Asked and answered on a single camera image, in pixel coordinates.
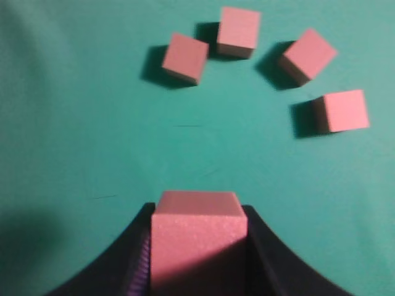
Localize pink cube column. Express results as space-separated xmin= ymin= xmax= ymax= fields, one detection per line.
xmin=217 ymin=6 xmax=262 ymax=59
xmin=162 ymin=33 xmax=209 ymax=85
xmin=312 ymin=89 xmax=370 ymax=134

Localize pink cube later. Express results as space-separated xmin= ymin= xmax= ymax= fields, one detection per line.
xmin=150 ymin=191 xmax=247 ymax=295

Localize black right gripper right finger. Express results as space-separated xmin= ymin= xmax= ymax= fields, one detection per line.
xmin=243 ymin=205 xmax=349 ymax=296

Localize pink cube from column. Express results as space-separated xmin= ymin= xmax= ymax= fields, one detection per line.
xmin=278 ymin=28 xmax=338 ymax=86

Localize green cloth backdrop and cover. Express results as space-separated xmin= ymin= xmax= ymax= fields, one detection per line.
xmin=1 ymin=1 xmax=394 ymax=295

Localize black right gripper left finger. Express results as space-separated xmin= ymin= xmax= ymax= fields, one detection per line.
xmin=48 ymin=202 xmax=154 ymax=295

